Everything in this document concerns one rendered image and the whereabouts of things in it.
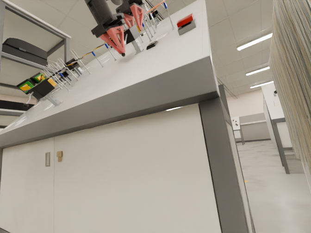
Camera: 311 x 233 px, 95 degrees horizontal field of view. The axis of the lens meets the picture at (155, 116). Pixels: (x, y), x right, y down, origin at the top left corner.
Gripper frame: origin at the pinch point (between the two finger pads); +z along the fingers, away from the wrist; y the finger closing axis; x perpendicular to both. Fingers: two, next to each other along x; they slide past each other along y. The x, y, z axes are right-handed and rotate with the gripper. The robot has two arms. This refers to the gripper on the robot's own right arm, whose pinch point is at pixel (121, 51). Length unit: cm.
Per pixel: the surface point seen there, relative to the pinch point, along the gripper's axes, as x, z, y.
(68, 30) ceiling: -214, -88, 265
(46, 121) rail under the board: 23.6, 8.6, 25.7
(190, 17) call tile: -8.4, 0.8, -22.6
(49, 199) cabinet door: 39, 32, 31
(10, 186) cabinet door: 41, 30, 69
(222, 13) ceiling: -365, 21, -15
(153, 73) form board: 15.3, 7.4, -16.6
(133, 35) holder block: -7.7, -2.6, -2.1
